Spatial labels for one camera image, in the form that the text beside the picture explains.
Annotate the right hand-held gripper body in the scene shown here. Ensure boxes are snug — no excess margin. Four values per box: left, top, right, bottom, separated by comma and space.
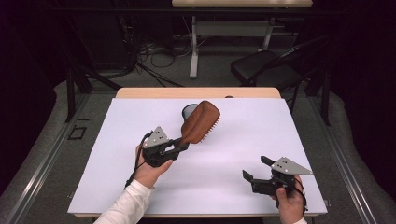
250, 156, 314, 198

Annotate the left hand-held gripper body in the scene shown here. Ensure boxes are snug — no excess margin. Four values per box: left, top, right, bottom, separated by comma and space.
142, 125, 183, 168

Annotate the brown wooden hairbrush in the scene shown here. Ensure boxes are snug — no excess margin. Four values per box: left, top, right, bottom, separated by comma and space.
180, 100, 222, 145

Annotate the black mesh pen cup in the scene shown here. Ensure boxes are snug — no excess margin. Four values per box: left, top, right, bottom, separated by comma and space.
181, 103, 200, 120

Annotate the person's left hand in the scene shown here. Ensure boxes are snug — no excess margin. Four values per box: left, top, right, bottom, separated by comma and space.
134, 144, 175, 189

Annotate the person's right hand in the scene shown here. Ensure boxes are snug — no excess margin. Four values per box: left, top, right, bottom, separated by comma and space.
270, 175, 307, 224

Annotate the white board sheet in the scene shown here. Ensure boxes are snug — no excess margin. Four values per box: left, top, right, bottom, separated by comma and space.
67, 97, 329, 216

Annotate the black metal stand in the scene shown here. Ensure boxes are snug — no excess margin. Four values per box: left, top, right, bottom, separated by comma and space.
64, 62, 123, 123
306, 68, 332, 127

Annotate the black folding chair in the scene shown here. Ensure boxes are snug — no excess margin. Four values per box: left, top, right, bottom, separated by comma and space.
230, 35, 331, 115

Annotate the white-legged desk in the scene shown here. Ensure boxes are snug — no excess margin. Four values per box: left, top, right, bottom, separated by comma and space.
171, 0, 314, 79

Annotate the black metal crossbar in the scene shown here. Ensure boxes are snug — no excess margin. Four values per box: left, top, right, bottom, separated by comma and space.
46, 7, 347, 16

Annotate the left hand-held gripper cable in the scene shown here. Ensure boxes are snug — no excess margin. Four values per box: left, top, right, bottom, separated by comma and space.
124, 131, 154, 190

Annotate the hand-held gripper cable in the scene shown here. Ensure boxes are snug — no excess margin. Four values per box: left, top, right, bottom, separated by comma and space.
275, 176, 309, 213
124, 131, 154, 190

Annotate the right hand-held gripper cable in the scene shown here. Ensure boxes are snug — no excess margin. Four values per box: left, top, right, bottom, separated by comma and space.
275, 176, 309, 213

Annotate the metal floor rail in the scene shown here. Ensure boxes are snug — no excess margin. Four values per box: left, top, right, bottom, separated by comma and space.
6, 92, 92, 224
306, 95, 378, 224

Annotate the bundle of floor cables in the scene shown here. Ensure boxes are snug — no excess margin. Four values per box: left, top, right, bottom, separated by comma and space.
118, 15, 188, 88

